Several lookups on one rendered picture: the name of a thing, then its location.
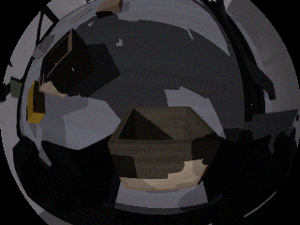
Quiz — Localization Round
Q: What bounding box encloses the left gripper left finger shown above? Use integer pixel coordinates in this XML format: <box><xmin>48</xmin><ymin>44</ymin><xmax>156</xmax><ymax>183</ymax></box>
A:
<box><xmin>41</xmin><ymin>133</ymin><xmax>121</xmax><ymax>209</ymax></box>

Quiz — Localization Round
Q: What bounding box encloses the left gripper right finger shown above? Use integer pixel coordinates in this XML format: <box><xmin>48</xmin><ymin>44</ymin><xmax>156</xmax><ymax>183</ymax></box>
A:
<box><xmin>202</xmin><ymin>135</ymin><xmax>271</xmax><ymax>203</ymax></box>

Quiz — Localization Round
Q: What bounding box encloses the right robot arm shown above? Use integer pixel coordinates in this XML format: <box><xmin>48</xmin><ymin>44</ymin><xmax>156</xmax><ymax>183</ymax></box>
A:
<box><xmin>0</xmin><ymin>82</ymin><xmax>11</xmax><ymax>102</ymax></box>

